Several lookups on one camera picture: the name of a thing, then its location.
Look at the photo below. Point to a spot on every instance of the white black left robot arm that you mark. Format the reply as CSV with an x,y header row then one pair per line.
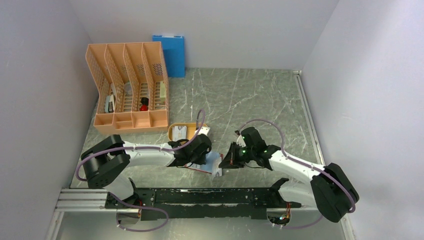
x,y
104,163

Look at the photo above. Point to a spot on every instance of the red leather card holder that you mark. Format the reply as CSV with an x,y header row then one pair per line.
x,y
207,167

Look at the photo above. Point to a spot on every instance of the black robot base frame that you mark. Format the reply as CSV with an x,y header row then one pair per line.
x,y
191,203

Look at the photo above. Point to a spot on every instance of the blue plastic box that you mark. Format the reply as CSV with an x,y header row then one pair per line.
x,y
173,47

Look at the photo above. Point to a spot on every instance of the orange plastic file organizer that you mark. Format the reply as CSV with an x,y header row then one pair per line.
x,y
129,71

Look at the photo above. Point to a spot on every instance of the beige eraser block in organizer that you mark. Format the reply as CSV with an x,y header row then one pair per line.
x,y
162,91

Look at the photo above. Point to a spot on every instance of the white stapler in organizer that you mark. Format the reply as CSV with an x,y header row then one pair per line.
x,y
109,104

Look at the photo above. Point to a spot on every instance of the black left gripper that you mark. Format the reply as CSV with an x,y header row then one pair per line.
x,y
201,160

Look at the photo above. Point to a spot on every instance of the black red item in organizer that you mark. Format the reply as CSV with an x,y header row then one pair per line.
x,y
144,104

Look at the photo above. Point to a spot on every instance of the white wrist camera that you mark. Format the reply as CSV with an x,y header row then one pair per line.
x,y
204,130
240,139

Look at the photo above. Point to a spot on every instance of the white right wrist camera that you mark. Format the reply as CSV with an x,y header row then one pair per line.
x,y
240,139

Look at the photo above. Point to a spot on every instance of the credit cards stack in tray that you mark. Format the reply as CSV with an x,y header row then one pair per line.
x,y
179,132

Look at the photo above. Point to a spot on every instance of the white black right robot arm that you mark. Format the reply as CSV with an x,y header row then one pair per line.
x,y
324,187

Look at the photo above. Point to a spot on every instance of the yellow oval tray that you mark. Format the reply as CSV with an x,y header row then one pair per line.
x,y
191,130

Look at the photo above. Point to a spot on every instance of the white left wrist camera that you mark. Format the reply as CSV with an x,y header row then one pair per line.
x,y
204,130

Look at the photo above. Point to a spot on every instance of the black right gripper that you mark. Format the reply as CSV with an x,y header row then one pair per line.
x,y
231,160

